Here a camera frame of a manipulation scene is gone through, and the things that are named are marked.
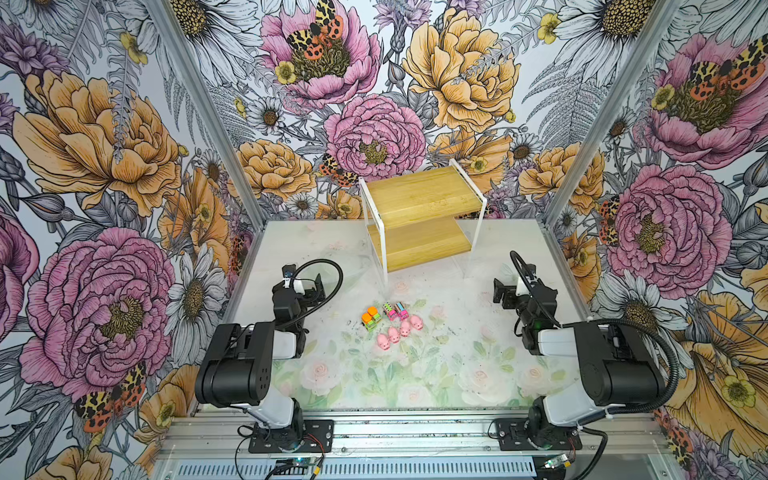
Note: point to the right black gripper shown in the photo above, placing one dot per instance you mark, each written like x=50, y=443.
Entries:
x=514, y=291

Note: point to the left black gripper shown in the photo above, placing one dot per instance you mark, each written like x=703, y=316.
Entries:
x=299, y=287

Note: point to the pink green striped toy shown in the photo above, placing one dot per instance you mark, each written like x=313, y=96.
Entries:
x=390, y=311

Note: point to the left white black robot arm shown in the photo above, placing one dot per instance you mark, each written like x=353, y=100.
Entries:
x=236, y=370

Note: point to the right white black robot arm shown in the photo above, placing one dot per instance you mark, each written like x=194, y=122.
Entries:
x=623, y=367

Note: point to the orange green toy car lower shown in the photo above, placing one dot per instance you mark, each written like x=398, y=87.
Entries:
x=369, y=321

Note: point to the orange green toy car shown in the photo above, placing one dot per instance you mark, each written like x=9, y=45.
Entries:
x=374, y=313
x=369, y=321

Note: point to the orange green toy car upper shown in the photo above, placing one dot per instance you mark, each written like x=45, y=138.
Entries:
x=374, y=313

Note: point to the green circuit board right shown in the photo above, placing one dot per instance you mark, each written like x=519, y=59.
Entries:
x=557, y=462

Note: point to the green circuit board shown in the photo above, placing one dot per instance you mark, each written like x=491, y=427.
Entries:
x=557, y=462
x=296, y=466

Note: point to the green circuit board left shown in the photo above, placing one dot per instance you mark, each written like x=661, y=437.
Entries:
x=296, y=466

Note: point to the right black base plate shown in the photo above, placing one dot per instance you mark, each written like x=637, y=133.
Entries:
x=518, y=434

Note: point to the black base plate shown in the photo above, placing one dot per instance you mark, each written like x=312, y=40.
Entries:
x=518, y=434
x=313, y=436

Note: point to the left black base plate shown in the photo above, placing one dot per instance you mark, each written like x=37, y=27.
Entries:
x=313, y=436

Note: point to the wooden two-tier white-frame shelf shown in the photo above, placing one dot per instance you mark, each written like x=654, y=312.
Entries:
x=422, y=217

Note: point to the aluminium front rail frame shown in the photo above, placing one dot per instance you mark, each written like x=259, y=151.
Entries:
x=414, y=444

